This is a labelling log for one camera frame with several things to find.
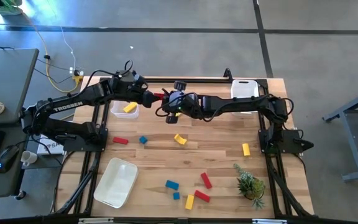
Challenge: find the white cable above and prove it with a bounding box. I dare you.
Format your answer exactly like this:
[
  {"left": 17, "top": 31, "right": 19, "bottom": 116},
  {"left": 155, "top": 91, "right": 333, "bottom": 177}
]
[{"left": 60, "top": 26, "right": 76, "bottom": 73}]

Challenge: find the white cup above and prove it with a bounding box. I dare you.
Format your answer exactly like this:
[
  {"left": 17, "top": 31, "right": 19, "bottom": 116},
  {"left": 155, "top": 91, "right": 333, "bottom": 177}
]
[{"left": 20, "top": 150, "right": 39, "bottom": 167}]

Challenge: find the clear plastic bin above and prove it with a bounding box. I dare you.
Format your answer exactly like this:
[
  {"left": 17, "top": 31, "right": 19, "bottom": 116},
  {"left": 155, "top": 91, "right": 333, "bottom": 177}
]
[{"left": 109, "top": 98, "right": 141, "bottom": 120}]

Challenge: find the grey metal table frame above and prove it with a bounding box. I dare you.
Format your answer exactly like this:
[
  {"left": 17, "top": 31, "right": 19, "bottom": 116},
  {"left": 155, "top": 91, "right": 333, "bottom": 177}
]
[{"left": 321, "top": 86, "right": 358, "bottom": 183}]

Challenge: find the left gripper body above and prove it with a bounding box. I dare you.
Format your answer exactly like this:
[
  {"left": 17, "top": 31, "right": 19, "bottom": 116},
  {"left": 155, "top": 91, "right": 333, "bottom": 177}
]
[{"left": 118, "top": 70, "right": 150, "bottom": 104}]

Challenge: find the small green potted plant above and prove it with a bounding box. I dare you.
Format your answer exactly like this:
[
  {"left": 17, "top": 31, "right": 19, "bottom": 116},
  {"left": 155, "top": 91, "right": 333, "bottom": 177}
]
[{"left": 233, "top": 164, "right": 267, "bottom": 210}]

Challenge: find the green white shoe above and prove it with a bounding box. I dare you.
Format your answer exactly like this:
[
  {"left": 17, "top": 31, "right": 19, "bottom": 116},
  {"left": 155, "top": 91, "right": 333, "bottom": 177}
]
[{"left": 0, "top": 0, "right": 23, "bottom": 16}]

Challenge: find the yellow arch block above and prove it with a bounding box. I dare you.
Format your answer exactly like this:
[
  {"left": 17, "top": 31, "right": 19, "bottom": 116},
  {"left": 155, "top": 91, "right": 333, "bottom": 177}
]
[{"left": 173, "top": 133, "right": 188, "bottom": 146}]

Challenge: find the white printed box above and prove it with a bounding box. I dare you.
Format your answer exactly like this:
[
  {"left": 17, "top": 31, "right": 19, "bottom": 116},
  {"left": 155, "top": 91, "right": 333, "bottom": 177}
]
[{"left": 37, "top": 138, "right": 65, "bottom": 156}]

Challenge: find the blue rectangular block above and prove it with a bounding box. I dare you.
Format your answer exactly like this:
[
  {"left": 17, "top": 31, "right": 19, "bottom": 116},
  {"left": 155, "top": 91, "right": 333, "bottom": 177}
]
[{"left": 165, "top": 179, "right": 180, "bottom": 191}]

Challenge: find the small white plastic bin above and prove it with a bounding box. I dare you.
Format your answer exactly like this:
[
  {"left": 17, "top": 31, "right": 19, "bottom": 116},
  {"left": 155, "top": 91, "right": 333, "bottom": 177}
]
[{"left": 231, "top": 79, "right": 260, "bottom": 117}]

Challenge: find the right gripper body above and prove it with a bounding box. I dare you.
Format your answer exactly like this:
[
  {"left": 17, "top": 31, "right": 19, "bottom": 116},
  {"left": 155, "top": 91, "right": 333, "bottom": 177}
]
[{"left": 165, "top": 80, "right": 200, "bottom": 124}]

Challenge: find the silver metal bracket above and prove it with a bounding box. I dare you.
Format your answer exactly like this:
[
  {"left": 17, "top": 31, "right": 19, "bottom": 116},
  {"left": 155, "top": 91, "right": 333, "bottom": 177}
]
[
  {"left": 252, "top": 218, "right": 288, "bottom": 224},
  {"left": 78, "top": 217, "right": 114, "bottom": 224}
]

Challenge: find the yellow cable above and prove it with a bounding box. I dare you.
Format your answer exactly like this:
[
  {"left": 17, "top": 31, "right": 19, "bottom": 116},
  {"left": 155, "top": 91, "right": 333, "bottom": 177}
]
[{"left": 14, "top": 6, "right": 83, "bottom": 94}]

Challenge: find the yellow power plug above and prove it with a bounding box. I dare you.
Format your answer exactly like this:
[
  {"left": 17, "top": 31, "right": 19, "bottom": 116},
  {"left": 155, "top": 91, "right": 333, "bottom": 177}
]
[{"left": 69, "top": 67, "right": 85, "bottom": 85}]

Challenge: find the grey desk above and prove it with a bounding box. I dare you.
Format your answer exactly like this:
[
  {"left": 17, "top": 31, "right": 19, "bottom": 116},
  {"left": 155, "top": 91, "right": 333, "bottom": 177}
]
[{"left": 0, "top": 48, "right": 40, "bottom": 125}]

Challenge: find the black computer mouse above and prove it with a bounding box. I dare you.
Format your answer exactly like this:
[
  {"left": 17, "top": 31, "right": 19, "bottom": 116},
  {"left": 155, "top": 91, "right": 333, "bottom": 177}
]
[{"left": 0, "top": 144, "right": 21, "bottom": 174}]

